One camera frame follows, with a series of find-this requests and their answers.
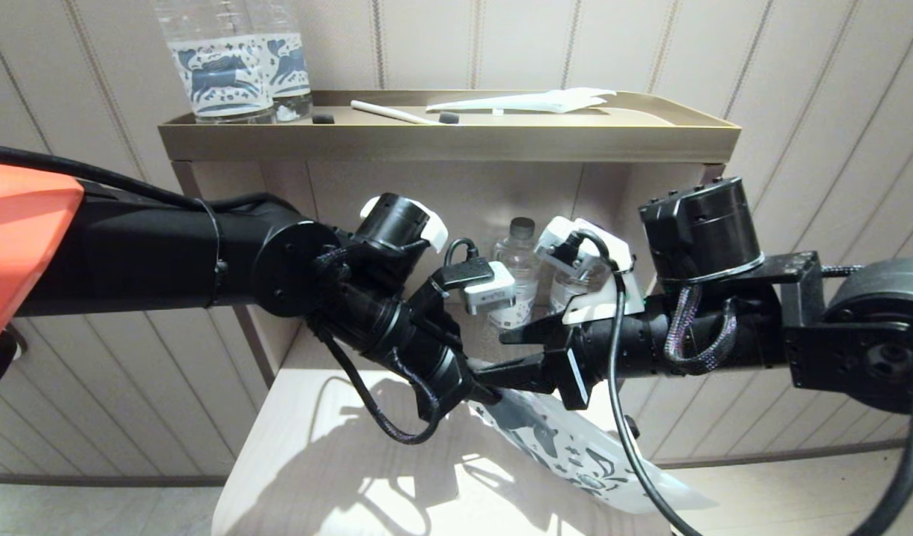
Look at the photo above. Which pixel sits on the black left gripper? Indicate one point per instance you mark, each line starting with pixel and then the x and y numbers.
pixel 445 394

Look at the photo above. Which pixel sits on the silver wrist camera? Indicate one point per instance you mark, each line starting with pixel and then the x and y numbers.
pixel 489 294
pixel 597 298

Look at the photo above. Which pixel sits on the small black cap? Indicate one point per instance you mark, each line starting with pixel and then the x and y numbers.
pixel 324 118
pixel 449 118

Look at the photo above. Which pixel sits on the white packet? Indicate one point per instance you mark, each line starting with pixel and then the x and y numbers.
pixel 530 102

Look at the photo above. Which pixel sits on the white bag with horse print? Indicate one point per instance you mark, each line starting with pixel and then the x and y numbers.
pixel 575 454

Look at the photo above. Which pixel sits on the small clear water bottle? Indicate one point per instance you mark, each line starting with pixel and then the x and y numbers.
pixel 575 286
pixel 521 253

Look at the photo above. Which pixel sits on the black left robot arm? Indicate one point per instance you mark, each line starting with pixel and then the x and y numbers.
pixel 166 253

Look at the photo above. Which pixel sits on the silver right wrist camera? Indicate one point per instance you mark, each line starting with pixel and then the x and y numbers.
pixel 597 298

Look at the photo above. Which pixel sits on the large blue-label water bottle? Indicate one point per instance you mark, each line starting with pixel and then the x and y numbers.
pixel 218 74
pixel 292 67

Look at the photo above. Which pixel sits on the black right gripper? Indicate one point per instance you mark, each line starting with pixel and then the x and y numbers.
pixel 571 372

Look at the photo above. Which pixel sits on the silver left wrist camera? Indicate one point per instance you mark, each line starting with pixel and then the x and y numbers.
pixel 489 294

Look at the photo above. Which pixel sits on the beige open shelf unit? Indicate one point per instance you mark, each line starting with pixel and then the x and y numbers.
pixel 441 141

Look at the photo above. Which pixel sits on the white stick toothbrush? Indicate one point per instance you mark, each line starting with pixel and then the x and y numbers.
pixel 389 112

